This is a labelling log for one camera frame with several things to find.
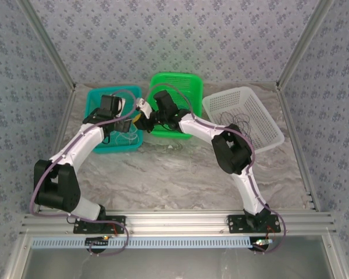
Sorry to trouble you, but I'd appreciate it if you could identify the arm mauve harness cable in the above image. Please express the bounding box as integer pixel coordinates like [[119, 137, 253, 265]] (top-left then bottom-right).
[[145, 83, 288, 256], [30, 89, 138, 257]]

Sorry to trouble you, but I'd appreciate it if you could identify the green plastic basket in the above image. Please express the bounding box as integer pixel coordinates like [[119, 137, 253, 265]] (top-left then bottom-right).
[[145, 71, 204, 140]]

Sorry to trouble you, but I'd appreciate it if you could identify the aluminium table side rail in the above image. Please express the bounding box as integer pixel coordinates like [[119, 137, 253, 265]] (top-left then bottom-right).
[[276, 84, 321, 212], [34, 87, 76, 214]]

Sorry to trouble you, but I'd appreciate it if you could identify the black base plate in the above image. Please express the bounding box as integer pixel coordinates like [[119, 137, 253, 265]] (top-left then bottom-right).
[[227, 214, 282, 234], [73, 215, 127, 235]]

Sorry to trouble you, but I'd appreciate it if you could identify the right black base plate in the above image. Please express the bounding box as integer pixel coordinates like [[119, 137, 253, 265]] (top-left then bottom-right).
[[227, 214, 282, 234]]

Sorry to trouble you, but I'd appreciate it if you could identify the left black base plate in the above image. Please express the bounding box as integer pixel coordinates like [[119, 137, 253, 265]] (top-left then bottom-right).
[[73, 215, 127, 235]]

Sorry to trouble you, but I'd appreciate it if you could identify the thin purple cable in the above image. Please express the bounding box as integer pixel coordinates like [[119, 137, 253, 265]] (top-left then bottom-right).
[[219, 112, 254, 146]]

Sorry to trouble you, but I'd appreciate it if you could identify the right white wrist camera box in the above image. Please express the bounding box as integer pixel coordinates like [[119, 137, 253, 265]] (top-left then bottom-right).
[[136, 98, 154, 119]]

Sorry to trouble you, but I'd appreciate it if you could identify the right arm mauve harness cable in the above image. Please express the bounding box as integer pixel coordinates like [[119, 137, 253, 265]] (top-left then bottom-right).
[[145, 83, 288, 256]]

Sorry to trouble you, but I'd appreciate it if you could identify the teal plastic basket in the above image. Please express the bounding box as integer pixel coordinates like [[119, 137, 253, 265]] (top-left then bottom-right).
[[83, 85, 144, 154]]

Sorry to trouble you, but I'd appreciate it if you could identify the left arm mauve harness cable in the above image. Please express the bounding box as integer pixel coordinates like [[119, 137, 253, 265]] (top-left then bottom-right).
[[30, 89, 138, 257]]

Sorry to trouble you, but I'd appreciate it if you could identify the small black circuit board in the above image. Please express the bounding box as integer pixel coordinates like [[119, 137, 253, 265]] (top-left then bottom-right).
[[251, 238, 273, 251], [86, 236, 110, 248]]

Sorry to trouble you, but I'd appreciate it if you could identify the white plastic basket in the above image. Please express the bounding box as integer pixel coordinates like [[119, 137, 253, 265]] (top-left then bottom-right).
[[202, 86, 285, 155]]

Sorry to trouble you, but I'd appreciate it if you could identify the white slotted cable duct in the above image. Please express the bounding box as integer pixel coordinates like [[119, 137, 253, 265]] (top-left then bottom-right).
[[31, 236, 252, 250]]

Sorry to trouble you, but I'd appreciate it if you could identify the aluminium frame post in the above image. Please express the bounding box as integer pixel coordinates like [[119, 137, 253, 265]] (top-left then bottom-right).
[[275, 0, 336, 92], [16, 0, 77, 92]]

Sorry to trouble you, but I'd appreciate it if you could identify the thin white cable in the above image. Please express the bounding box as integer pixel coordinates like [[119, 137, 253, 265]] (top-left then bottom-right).
[[109, 129, 141, 146]]

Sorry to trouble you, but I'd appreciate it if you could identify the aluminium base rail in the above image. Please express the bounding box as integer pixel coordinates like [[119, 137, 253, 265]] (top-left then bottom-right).
[[19, 211, 337, 237]]

